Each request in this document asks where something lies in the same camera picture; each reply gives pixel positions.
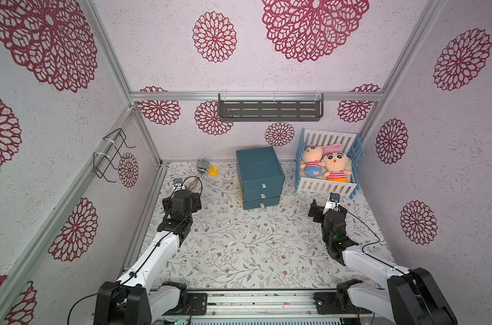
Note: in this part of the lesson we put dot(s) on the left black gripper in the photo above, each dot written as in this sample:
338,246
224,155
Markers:
195,202

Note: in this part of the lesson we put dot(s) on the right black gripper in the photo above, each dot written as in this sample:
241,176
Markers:
315,211

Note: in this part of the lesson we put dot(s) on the teal three-drawer cabinet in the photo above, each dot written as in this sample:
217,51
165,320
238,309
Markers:
261,177

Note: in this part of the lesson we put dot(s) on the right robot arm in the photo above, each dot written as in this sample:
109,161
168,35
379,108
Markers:
401,295

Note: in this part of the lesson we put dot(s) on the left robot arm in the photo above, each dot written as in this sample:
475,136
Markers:
130,299

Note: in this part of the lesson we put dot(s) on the yellow blue toy rattle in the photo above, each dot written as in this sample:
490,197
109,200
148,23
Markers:
192,185

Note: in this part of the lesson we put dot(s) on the grey shark toy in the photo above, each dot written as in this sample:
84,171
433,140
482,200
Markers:
203,165

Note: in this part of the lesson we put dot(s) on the yellow duck toy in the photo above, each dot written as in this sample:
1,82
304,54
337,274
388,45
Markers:
213,171

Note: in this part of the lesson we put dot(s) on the black-haired plush doll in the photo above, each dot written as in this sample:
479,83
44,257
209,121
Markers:
336,164

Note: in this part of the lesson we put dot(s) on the white blue toy crib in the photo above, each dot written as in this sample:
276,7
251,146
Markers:
351,146

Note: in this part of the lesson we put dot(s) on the pink plush doll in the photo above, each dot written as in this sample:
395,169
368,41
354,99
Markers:
311,161

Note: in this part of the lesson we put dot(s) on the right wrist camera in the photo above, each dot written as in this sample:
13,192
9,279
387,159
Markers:
332,203

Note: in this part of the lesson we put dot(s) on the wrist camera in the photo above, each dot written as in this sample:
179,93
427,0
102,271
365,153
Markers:
332,203
178,184

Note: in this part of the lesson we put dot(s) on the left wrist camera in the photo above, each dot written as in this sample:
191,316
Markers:
178,184

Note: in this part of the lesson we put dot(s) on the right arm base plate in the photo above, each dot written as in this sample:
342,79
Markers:
328,303

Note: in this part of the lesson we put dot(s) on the black wire wall rack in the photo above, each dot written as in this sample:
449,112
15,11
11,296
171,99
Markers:
103,160

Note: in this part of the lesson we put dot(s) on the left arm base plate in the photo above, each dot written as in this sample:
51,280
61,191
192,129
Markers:
195,304

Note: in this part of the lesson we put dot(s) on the aluminium rail frame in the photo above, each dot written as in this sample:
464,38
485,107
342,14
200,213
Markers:
255,304

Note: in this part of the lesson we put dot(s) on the grey wall shelf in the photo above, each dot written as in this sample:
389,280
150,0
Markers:
311,110

